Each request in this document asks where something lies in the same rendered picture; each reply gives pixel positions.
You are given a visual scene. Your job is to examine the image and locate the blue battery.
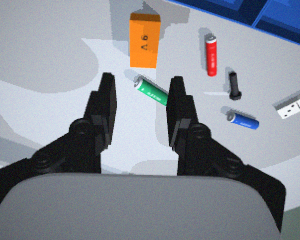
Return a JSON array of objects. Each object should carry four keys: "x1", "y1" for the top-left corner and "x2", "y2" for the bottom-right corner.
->
[{"x1": 227, "y1": 112, "x2": 259, "y2": 129}]

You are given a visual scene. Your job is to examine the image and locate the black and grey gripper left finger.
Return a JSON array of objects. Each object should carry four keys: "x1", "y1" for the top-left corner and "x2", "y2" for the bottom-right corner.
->
[{"x1": 0, "y1": 72, "x2": 117, "y2": 204}]

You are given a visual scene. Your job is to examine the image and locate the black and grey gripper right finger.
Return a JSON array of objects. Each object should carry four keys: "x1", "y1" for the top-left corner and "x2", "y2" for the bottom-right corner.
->
[{"x1": 166, "y1": 76, "x2": 286, "y2": 234}]

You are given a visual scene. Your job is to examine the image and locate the blue rack of bins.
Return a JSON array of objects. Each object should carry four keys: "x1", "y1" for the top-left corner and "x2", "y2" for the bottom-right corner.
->
[{"x1": 168, "y1": 0, "x2": 300, "y2": 45}]

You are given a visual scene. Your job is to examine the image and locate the red battery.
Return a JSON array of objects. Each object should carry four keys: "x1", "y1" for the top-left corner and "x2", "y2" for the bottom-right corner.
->
[{"x1": 206, "y1": 36, "x2": 217, "y2": 77}]

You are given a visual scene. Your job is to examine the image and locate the black bolt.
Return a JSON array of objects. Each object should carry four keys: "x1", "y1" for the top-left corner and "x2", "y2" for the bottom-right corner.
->
[{"x1": 229, "y1": 72, "x2": 242, "y2": 101}]

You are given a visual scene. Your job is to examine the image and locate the white domino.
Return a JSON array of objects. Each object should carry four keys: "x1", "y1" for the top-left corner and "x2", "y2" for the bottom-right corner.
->
[{"x1": 275, "y1": 95, "x2": 300, "y2": 119}]

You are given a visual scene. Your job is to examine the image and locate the orange block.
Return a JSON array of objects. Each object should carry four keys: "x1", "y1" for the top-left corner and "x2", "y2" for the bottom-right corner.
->
[{"x1": 130, "y1": 13, "x2": 161, "y2": 68}]

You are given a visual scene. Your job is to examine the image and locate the green battery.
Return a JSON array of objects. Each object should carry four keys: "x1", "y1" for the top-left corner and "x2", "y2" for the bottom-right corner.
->
[{"x1": 134, "y1": 77, "x2": 168, "y2": 106}]

